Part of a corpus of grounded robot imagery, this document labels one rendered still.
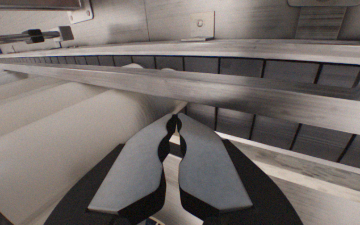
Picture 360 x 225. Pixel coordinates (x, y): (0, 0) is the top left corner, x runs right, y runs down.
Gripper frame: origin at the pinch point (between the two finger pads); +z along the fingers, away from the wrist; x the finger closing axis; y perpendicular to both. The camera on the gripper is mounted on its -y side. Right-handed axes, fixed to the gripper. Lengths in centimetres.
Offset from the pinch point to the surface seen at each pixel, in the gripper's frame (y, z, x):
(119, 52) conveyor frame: -4.1, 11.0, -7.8
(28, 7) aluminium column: -11.8, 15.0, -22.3
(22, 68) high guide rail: -3.6, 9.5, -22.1
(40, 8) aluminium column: -11.9, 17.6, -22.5
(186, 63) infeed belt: -3.0, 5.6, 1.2
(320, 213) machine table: 18.4, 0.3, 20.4
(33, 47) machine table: -6, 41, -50
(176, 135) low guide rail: 3.9, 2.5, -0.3
